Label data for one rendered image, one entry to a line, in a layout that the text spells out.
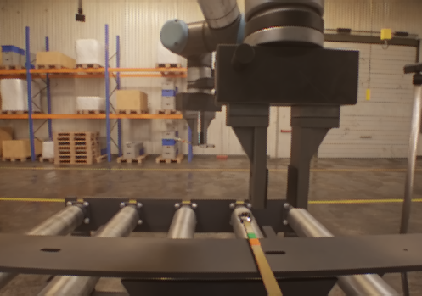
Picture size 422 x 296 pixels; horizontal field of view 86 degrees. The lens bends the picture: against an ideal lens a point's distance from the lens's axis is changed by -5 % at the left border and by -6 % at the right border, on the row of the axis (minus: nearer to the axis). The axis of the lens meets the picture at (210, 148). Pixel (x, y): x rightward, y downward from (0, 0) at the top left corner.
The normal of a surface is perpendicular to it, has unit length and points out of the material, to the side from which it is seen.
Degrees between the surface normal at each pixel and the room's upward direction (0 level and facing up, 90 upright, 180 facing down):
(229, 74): 90
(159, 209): 90
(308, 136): 90
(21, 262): 0
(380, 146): 90
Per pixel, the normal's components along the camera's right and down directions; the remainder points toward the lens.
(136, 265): 0.01, -0.99
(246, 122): 0.02, 0.11
